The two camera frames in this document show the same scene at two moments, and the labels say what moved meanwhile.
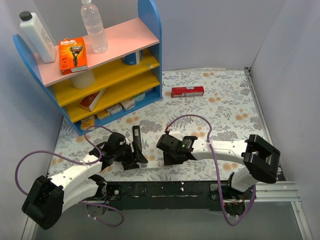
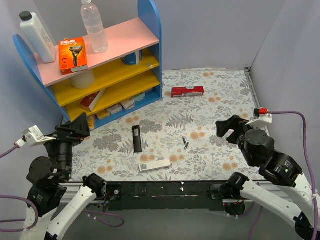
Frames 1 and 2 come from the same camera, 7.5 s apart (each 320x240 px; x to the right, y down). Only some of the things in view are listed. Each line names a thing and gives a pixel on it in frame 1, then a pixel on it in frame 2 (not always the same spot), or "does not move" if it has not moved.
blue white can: [133, 59] does not move
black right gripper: [167, 153] -> [235, 130]
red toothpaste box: [183, 91] does not move
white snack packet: [128, 104] does not move
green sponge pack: [139, 97] does not move
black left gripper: [133, 152] -> [69, 135]
